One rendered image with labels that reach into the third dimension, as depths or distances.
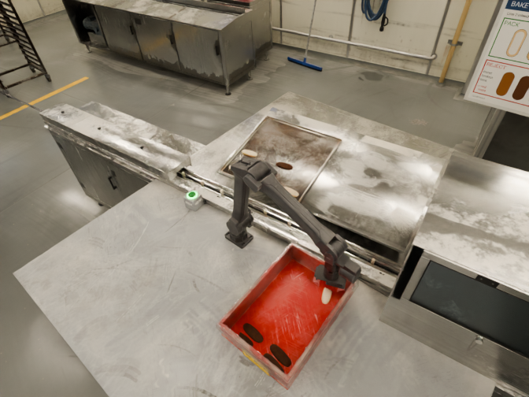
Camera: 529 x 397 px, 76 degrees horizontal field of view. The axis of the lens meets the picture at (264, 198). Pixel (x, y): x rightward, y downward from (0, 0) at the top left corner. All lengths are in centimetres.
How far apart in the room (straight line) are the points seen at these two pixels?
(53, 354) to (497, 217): 245
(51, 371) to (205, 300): 134
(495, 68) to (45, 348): 287
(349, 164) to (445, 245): 89
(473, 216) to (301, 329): 72
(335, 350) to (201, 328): 52
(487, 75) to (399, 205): 67
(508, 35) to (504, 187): 68
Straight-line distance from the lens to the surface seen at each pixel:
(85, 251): 185
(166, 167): 197
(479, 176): 140
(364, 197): 174
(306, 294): 148
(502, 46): 180
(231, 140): 226
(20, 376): 269
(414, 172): 188
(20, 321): 290
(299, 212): 117
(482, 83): 187
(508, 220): 127
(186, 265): 161
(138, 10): 517
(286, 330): 141
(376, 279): 152
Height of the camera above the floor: 211
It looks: 45 degrees down
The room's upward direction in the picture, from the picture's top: 3 degrees counter-clockwise
